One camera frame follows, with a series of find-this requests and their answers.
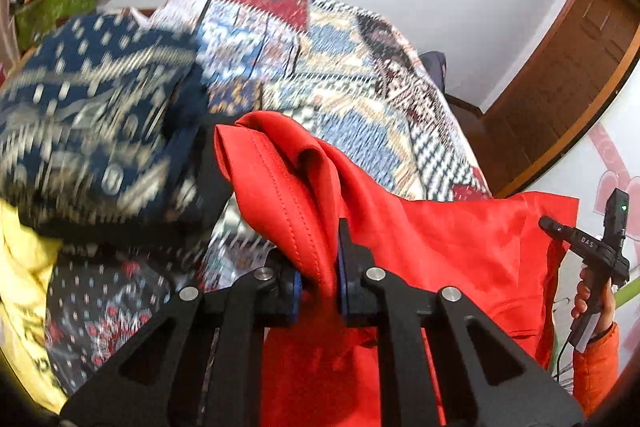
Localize patchwork patterned quilt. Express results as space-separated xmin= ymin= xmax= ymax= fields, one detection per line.
xmin=150 ymin=0 xmax=494 ymax=204

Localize red zip jacket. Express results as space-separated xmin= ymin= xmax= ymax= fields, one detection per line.
xmin=212 ymin=111 xmax=580 ymax=427

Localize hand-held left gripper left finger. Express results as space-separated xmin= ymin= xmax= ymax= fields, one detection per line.
xmin=59 ymin=252 xmax=304 ymax=427

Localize green patterned cloth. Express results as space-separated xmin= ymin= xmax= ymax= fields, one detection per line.
xmin=12 ymin=0 xmax=101 ymax=54

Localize floral bed sheet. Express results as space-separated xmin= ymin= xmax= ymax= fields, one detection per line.
xmin=45 ymin=202 xmax=266 ymax=397

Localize yellow cloth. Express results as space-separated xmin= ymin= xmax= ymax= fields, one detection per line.
xmin=0 ymin=199 xmax=70 ymax=414

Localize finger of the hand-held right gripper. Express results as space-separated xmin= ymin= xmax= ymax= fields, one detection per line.
xmin=539 ymin=216 xmax=571 ymax=244

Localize brown wooden door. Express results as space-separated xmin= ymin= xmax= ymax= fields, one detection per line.
xmin=480 ymin=0 xmax=640 ymax=200

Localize grey backpack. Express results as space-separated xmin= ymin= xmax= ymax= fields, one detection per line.
xmin=419 ymin=51 xmax=449 ymax=95

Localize dark blue patterned cloth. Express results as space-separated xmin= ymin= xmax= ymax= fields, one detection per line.
xmin=0 ymin=12 xmax=213 ymax=230

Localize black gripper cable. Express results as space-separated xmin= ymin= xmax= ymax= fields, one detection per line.
xmin=551 ymin=336 xmax=577 ymax=384

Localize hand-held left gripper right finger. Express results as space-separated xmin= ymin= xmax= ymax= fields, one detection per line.
xmin=337 ymin=218 xmax=586 ymax=427

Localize person's right hand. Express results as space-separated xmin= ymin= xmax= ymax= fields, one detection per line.
xmin=573 ymin=264 xmax=617 ymax=341

